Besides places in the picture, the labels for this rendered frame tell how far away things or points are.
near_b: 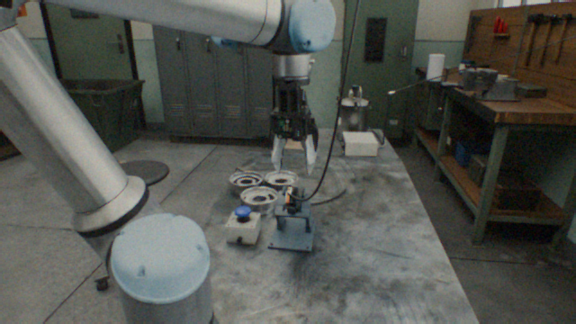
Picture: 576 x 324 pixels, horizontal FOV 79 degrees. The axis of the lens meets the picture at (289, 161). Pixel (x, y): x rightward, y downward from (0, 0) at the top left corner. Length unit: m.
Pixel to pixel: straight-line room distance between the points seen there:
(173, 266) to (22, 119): 0.24
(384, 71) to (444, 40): 0.78
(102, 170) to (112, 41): 4.33
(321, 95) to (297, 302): 3.61
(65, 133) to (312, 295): 0.49
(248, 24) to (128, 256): 0.31
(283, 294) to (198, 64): 3.36
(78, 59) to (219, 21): 4.76
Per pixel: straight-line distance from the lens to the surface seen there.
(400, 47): 3.82
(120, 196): 0.56
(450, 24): 4.28
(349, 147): 1.70
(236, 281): 0.75
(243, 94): 3.79
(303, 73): 0.67
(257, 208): 0.94
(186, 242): 0.48
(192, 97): 3.98
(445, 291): 0.79
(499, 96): 2.43
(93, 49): 5.03
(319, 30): 0.49
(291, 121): 0.68
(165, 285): 0.46
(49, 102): 0.51
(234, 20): 0.44
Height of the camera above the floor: 1.28
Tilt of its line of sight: 22 degrees down
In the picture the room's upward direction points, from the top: straight up
